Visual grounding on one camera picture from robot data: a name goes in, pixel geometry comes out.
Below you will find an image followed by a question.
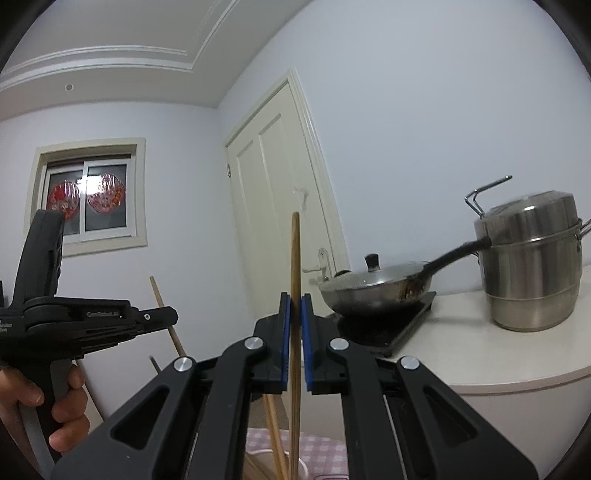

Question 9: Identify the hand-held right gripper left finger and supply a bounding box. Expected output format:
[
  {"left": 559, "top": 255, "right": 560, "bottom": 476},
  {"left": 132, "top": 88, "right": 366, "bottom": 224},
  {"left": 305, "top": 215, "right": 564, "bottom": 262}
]
[{"left": 50, "top": 292, "right": 293, "bottom": 480}]

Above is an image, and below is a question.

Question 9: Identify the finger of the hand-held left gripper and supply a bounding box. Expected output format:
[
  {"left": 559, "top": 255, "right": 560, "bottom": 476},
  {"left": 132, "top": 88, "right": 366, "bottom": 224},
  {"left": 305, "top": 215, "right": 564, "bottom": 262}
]
[{"left": 133, "top": 306, "right": 180, "bottom": 335}]

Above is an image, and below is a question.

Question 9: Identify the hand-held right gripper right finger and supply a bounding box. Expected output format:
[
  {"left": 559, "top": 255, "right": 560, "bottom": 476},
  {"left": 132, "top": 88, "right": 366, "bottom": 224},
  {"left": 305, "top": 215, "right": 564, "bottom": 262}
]
[{"left": 300, "top": 292, "right": 539, "bottom": 480}]

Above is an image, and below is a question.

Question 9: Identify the single bamboo chopstick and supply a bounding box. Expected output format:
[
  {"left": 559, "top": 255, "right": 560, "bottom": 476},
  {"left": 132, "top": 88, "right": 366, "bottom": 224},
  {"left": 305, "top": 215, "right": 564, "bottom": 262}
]
[
  {"left": 149, "top": 276, "right": 186, "bottom": 360},
  {"left": 290, "top": 211, "right": 303, "bottom": 480}
]

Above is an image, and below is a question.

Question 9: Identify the pink cup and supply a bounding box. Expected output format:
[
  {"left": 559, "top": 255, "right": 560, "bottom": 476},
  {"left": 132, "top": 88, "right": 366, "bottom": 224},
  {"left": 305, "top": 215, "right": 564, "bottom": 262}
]
[{"left": 245, "top": 449, "right": 309, "bottom": 480}]

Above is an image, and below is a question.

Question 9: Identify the person's left hand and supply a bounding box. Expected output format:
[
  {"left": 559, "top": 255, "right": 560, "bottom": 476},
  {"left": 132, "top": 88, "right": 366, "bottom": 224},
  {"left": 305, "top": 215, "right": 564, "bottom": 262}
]
[{"left": 0, "top": 364, "right": 90, "bottom": 455}]

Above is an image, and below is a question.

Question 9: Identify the black induction cooker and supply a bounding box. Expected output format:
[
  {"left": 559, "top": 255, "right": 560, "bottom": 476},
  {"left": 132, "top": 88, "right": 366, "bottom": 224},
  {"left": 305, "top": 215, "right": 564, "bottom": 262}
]
[{"left": 325, "top": 291, "right": 438, "bottom": 358}]

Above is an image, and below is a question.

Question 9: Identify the pink checked bear tablecloth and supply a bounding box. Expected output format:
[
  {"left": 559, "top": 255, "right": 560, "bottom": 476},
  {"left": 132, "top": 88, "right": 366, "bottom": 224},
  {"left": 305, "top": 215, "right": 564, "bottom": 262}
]
[{"left": 245, "top": 427, "right": 347, "bottom": 480}]

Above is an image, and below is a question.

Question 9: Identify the glass wok lid black knob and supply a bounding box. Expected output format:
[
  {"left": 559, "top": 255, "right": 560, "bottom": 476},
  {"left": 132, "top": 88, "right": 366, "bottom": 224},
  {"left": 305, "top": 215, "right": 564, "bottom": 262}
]
[{"left": 332, "top": 253, "right": 426, "bottom": 283}]

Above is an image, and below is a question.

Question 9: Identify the red round window decal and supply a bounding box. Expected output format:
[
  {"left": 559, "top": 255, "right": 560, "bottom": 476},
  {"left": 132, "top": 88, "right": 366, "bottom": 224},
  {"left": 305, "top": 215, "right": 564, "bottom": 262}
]
[
  {"left": 46, "top": 181, "right": 80, "bottom": 222},
  {"left": 88, "top": 173, "right": 125, "bottom": 214}
]

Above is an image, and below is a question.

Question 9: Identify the cream framed window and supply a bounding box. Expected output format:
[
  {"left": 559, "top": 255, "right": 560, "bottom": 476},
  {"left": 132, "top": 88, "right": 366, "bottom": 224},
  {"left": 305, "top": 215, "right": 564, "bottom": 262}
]
[{"left": 24, "top": 137, "right": 147, "bottom": 258}]

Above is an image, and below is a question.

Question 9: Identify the cream panelled door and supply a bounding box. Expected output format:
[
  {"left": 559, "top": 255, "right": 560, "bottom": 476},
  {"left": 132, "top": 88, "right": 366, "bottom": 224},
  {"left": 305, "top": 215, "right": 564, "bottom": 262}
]
[{"left": 224, "top": 68, "right": 352, "bottom": 340}]

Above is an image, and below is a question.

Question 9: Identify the white kitchen cabinet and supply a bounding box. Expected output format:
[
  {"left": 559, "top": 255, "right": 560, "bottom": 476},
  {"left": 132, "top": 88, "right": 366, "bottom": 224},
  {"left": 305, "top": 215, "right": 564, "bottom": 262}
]
[{"left": 402, "top": 265, "right": 591, "bottom": 480}]

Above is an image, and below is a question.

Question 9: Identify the stainless steel steamer pot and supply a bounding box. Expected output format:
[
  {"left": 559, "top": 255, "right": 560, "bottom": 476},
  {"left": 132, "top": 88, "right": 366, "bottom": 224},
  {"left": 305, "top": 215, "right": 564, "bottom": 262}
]
[{"left": 475, "top": 190, "right": 591, "bottom": 332}]

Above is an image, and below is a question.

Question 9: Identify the steel wok black handle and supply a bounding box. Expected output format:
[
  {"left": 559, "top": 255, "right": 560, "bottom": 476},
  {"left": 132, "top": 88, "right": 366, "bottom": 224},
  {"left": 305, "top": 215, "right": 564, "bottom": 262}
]
[{"left": 318, "top": 236, "right": 492, "bottom": 317}]

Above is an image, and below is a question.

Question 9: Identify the cream door handle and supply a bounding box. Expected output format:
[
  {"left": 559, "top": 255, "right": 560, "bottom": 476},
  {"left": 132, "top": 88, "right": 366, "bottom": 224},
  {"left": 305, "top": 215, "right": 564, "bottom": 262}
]
[{"left": 302, "top": 248, "right": 334, "bottom": 284}]

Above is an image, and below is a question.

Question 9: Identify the bent steel wire handle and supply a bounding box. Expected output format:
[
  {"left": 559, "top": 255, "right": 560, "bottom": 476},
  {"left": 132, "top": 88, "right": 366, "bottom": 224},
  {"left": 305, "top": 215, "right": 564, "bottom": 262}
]
[{"left": 464, "top": 175, "right": 513, "bottom": 219}]

